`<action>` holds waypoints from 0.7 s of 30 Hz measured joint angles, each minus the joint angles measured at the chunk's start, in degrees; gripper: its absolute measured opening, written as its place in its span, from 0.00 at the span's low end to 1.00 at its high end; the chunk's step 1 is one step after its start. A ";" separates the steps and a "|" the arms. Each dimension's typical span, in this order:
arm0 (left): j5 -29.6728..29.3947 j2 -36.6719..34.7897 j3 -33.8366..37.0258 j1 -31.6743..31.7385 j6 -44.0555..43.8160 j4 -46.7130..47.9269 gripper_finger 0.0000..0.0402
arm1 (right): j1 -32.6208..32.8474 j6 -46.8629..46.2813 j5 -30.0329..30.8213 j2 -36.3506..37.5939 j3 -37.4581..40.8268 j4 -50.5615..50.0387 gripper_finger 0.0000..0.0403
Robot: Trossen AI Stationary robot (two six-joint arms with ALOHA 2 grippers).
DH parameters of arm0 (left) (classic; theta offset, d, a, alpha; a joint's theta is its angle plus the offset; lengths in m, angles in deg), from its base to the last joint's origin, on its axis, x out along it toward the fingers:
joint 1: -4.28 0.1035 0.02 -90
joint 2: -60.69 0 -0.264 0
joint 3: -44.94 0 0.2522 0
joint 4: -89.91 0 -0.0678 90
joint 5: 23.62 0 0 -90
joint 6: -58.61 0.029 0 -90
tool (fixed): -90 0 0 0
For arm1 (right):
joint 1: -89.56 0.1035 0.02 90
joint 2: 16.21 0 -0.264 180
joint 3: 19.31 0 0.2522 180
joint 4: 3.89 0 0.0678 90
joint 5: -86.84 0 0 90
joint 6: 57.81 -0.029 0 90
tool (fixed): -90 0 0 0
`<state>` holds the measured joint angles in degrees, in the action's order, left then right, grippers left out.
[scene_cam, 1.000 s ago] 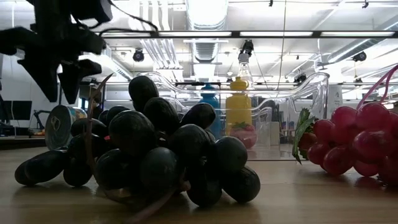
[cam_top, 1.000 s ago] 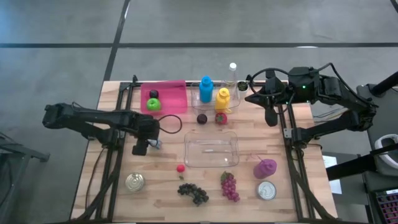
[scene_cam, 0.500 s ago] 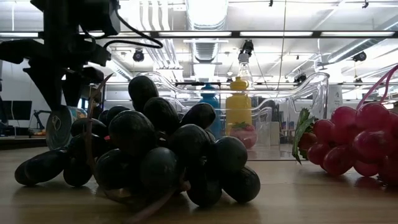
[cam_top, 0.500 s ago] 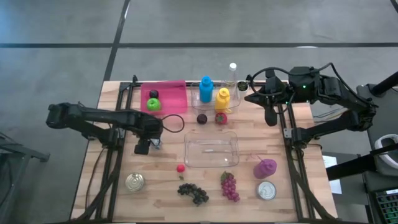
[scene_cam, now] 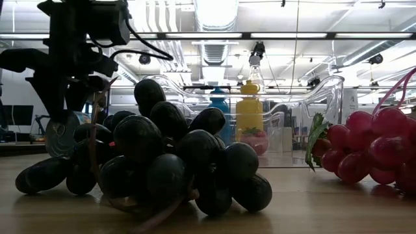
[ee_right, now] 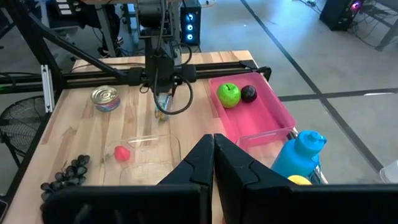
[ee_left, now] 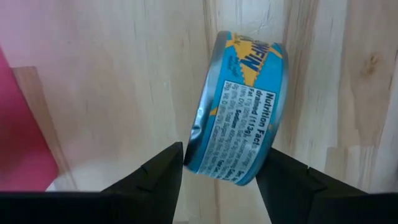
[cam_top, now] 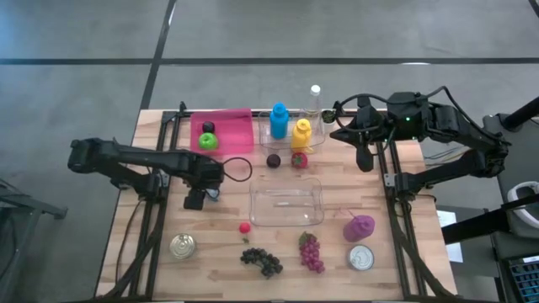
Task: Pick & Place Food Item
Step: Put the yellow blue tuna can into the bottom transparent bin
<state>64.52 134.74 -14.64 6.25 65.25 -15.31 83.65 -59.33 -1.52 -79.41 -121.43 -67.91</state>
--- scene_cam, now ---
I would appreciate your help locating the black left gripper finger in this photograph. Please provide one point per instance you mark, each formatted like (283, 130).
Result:
(52, 97)
(86, 92)

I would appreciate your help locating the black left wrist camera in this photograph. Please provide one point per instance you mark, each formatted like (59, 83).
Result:
(109, 26)

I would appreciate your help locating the black monitor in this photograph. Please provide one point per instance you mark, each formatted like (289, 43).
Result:
(19, 115)

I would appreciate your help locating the red grape bunch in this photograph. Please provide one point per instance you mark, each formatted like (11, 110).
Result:
(386, 146)

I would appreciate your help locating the blue squeeze bottle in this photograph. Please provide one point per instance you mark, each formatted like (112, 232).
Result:
(221, 107)

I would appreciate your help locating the silver ventilation duct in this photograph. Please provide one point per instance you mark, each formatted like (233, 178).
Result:
(216, 16)

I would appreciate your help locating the red tomato toy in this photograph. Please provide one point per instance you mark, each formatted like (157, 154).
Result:
(256, 143)

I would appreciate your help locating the black light bar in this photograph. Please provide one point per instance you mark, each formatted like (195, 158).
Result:
(246, 35)

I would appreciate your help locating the black grape bunch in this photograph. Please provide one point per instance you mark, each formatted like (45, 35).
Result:
(139, 139)

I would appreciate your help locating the yellow squeeze bottle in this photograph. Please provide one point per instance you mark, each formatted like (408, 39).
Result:
(249, 113)

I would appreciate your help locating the black ceiling dome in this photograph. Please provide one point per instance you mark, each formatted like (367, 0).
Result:
(376, 58)
(144, 59)

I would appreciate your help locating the tin can teal label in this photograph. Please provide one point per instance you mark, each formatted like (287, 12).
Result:
(61, 136)

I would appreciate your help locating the clear plastic container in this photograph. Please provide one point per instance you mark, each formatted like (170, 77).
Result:
(276, 130)
(334, 97)

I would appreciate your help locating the clear bottle white cap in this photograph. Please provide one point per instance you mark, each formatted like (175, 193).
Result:
(256, 74)

